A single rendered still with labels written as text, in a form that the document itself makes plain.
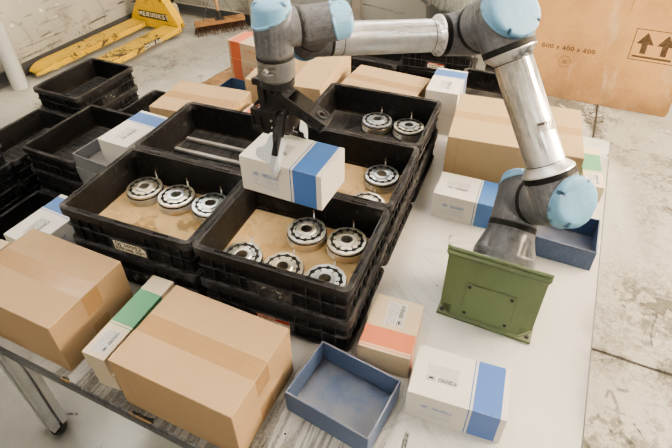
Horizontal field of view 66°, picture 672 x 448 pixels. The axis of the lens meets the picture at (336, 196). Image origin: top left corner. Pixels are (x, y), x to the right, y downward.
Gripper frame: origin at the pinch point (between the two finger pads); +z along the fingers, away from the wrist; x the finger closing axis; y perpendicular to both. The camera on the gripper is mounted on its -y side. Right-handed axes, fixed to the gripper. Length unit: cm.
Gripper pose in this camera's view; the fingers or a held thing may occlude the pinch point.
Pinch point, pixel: (292, 161)
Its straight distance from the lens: 117.0
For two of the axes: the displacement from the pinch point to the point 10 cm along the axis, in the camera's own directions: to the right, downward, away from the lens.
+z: 0.2, 7.8, 6.2
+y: -9.1, -2.5, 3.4
